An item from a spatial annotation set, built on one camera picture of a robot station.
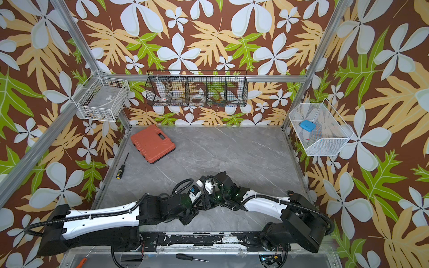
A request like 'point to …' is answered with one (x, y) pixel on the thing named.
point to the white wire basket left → (103, 99)
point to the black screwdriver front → (183, 256)
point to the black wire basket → (197, 87)
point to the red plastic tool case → (153, 144)
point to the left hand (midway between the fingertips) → (197, 208)
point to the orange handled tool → (82, 263)
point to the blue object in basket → (308, 125)
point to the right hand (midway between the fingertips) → (194, 208)
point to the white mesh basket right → (331, 134)
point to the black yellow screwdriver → (120, 171)
